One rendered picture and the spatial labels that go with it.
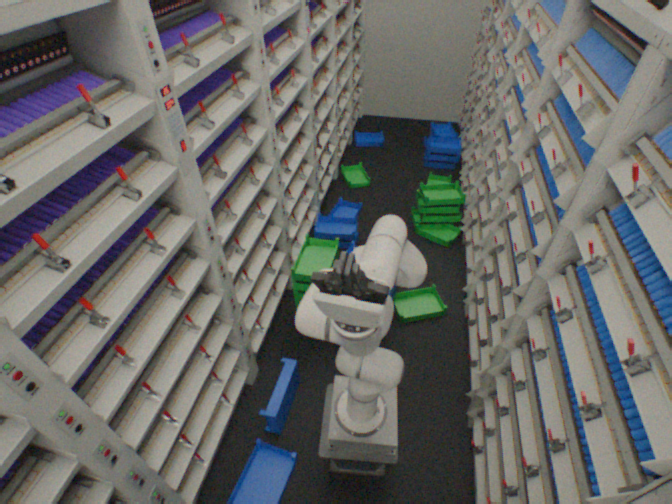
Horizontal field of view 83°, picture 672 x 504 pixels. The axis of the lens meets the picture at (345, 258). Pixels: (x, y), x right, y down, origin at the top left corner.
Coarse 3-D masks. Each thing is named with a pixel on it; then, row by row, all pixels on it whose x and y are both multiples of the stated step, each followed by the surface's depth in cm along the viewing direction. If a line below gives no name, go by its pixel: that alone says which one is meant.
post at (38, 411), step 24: (0, 336) 69; (24, 360) 74; (0, 384) 70; (48, 384) 80; (0, 408) 73; (24, 408) 75; (48, 408) 81; (72, 408) 87; (48, 432) 82; (96, 432) 96; (120, 480) 107
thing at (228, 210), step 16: (256, 160) 185; (272, 160) 188; (240, 176) 173; (256, 176) 181; (224, 192) 164; (240, 192) 170; (256, 192) 175; (224, 208) 160; (240, 208) 164; (224, 224) 155; (224, 240) 150
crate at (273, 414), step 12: (288, 360) 193; (288, 372) 188; (276, 384) 184; (288, 384) 184; (276, 396) 179; (288, 396) 188; (276, 408) 175; (288, 408) 192; (276, 420) 174; (276, 432) 185
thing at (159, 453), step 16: (224, 320) 166; (208, 336) 161; (224, 336) 164; (208, 352) 157; (192, 368) 150; (208, 368) 153; (192, 384) 147; (176, 400) 141; (192, 400) 143; (176, 416) 138; (176, 432) 134; (144, 448) 128; (160, 448) 130; (160, 464) 127
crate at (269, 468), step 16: (256, 448) 178; (272, 448) 179; (256, 464) 176; (272, 464) 176; (288, 464) 176; (240, 480) 168; (256, 480) 171; (272, 480) 171; (288, 480) 169; (240, 496) 167; (256, 496) 167; (272, 496) 167
